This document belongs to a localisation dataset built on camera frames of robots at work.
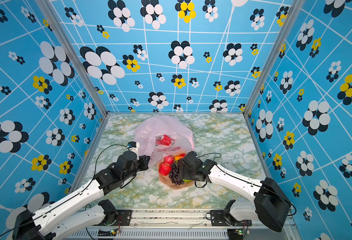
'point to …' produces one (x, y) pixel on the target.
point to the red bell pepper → (165, 140)
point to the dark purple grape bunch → (174, 174)
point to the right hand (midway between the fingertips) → (186, 175)
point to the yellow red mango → (178, 157)
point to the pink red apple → (169, 159)
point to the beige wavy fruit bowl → (166, 179)
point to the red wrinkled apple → (165, 168)
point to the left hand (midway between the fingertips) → (152, 157)
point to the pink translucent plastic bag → (162, 134)
